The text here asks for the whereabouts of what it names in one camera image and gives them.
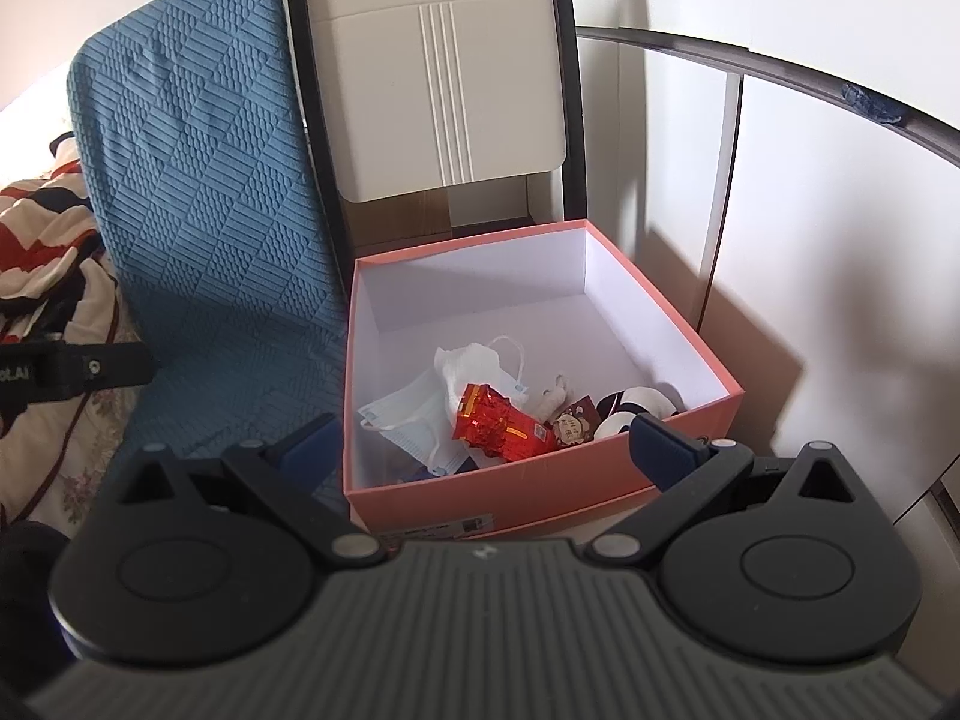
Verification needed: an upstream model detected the blue face mask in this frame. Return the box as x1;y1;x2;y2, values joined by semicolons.
358;334;530;477

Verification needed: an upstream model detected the blue textured seat cushion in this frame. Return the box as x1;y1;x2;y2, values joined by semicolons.
66;0;353;518

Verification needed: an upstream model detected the beige folding chair back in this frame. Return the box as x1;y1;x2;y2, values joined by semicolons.
304;0;571;203

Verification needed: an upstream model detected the pink cardboard box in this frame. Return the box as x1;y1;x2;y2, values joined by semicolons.
343;219;747;541

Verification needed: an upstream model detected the striped red black blanket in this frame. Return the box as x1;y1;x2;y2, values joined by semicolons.
0;131;113;316

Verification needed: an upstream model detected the floral bed sheet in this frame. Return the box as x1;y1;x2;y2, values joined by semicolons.
0;255;151;533

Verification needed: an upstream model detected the white tissue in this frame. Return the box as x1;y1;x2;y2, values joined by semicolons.
433;343;503;421

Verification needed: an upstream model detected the small doll charm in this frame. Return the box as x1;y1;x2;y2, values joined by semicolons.
536;373;601;451

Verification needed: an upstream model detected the beige folding chair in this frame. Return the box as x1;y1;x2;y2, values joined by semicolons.
304;0;571;203
285;0;590;278

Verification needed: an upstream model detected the curved dark metal rail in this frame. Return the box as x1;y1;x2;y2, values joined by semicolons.
577;25;960;166

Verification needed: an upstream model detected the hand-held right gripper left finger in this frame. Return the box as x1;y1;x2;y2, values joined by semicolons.
116;414;387;569

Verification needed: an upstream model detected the red foil packet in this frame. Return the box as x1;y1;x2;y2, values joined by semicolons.
452;382;556;460

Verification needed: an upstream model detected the panda plush toy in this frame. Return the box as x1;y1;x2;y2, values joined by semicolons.
592;384;687;440

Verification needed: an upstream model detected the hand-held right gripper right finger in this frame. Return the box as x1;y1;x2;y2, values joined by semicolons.
589;412;863;569

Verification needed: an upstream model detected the blue tape on rail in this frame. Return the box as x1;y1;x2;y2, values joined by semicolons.
840;81;907;125

